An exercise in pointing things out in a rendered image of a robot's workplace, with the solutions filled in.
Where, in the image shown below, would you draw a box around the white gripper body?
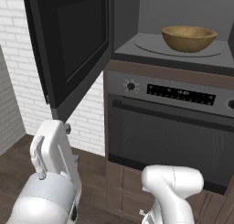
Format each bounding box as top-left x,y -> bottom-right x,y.
39,119 -> 82,204

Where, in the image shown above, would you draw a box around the brown wooden bowl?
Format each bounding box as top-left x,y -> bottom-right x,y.
160,25 -> 218,54

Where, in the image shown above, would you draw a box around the grey microwave turntable plate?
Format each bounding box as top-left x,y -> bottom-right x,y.
133,33 -> 225,59

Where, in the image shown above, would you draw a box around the black microwave door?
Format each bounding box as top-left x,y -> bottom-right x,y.
22,0 -> 112,123

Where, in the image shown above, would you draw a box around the brown wooden drawer front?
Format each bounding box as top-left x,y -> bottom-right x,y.
116,165 -> 154,198
116,190 -> 157,218

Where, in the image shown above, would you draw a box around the dark glass oven door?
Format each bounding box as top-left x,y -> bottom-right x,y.
107,93 -> 234,196

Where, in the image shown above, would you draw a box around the steel built-in oven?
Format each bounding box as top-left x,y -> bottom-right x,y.
104,69 -> 234,196

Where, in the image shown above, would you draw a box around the black microwave oven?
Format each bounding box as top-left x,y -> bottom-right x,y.
108,0 -> 234,78

